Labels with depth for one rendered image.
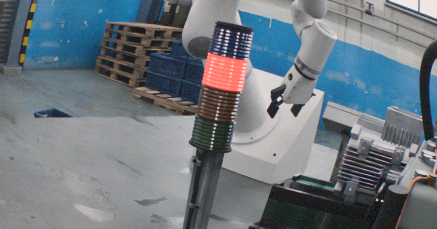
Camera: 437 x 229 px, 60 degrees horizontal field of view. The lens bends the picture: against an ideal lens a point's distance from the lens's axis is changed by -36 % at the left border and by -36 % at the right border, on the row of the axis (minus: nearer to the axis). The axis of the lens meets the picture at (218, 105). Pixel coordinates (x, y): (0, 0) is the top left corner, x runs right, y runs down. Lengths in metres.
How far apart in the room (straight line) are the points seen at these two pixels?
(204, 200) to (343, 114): 0.54
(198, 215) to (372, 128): 0.39
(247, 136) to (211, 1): 0.47
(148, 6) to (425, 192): 8.91
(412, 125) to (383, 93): 5.93
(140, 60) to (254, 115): 5.99
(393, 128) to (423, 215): 0.69
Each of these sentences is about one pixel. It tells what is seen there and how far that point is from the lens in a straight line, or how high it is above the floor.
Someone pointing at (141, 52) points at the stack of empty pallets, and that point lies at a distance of 7.50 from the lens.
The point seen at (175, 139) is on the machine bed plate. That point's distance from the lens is 1.85.
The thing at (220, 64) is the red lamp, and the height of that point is 1.15.
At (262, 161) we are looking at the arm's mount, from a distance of 1.54.
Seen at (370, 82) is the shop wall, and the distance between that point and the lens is 6.99.
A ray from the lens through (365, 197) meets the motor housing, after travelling 1.03.
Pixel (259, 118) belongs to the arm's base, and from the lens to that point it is 1.59.
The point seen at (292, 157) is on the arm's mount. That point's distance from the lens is 1.59.
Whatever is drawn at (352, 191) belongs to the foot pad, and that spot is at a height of 0.97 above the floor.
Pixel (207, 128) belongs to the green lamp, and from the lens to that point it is 0.83.
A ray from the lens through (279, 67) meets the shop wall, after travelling 7.76.
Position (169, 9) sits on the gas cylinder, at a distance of 8.47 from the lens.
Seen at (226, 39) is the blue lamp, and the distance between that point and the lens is 0.81.
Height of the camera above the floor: 1.23
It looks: 9 degrees down
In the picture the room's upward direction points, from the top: 12 degrees clockwise
